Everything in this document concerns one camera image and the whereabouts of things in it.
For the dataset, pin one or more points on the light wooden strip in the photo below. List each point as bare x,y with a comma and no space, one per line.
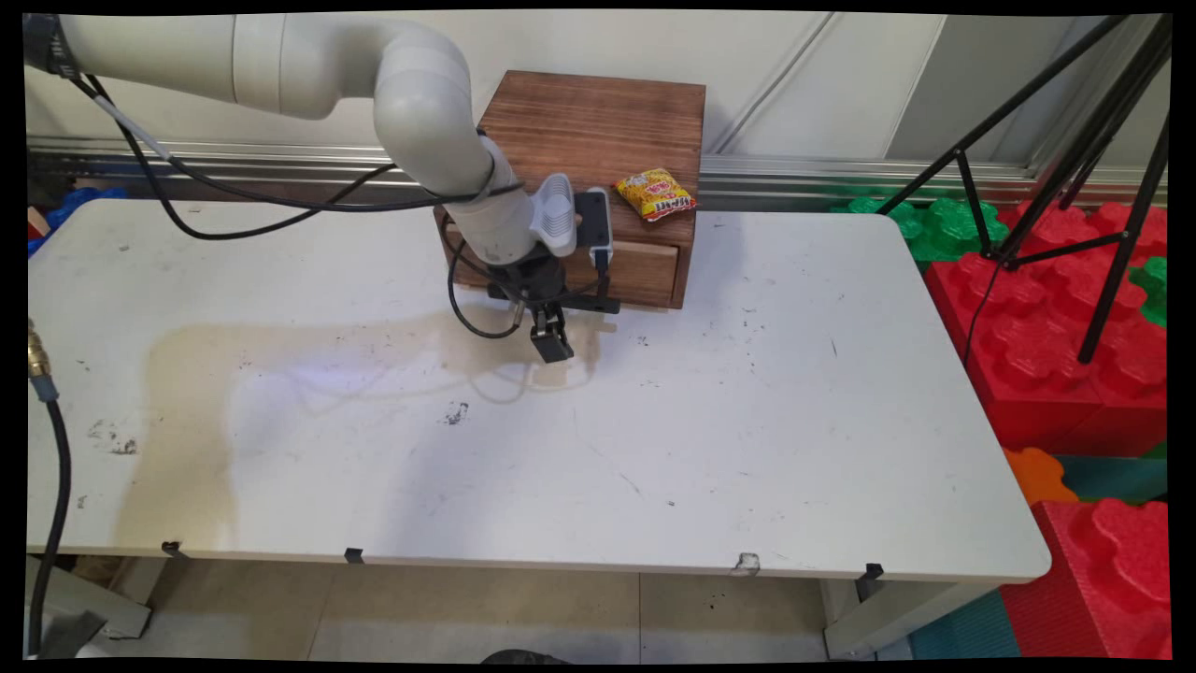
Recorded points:
607,325

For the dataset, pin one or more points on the light wooden drawer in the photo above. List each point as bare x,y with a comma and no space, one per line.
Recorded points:
645,271

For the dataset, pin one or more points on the yellow red snack bag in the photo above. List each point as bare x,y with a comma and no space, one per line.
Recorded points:
654,194

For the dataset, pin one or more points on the blue foam mat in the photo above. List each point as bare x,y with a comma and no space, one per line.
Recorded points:
967,631

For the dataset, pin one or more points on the black tripod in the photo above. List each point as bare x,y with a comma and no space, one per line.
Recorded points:
1089,140

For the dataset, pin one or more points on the green foam block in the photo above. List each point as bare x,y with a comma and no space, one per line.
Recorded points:
1154,290
944,229

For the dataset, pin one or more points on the white table leg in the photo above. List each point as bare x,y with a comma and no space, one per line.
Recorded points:
888,622
93,603

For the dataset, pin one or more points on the teal foam mat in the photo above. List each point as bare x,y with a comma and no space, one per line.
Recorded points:
1121,479

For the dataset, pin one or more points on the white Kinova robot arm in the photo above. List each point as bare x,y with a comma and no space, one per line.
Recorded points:
280,61

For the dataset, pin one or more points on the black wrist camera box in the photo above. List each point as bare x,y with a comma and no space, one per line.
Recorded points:
594,220

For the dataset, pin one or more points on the dark wooden drawer box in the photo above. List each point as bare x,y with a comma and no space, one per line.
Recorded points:
617,121

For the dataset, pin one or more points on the aluminium wall rail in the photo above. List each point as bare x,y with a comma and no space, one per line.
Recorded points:
794,173

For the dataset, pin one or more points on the large red foam block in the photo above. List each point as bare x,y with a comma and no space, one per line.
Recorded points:
1135,393
1103,579
1112,224
1018,374

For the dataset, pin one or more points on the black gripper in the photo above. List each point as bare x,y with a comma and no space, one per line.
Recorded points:
533,285

